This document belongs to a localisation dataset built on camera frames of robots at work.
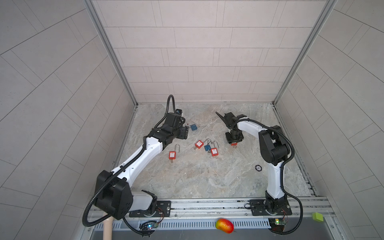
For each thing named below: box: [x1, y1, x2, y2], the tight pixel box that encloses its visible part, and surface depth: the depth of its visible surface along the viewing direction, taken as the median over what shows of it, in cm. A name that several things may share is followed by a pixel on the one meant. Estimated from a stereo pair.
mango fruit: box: [215, 218, 235, 234], surface depth 66 cm
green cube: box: [312, 212, 324, 222], surface depth 68 cm
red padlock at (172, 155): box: [169, 144, 180, 163], surface depth 89 cm
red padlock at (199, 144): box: [195, 138, 213, 149], surface depth 95 cm
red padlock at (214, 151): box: [211, 140, 220, 157], surface depth 92 cm
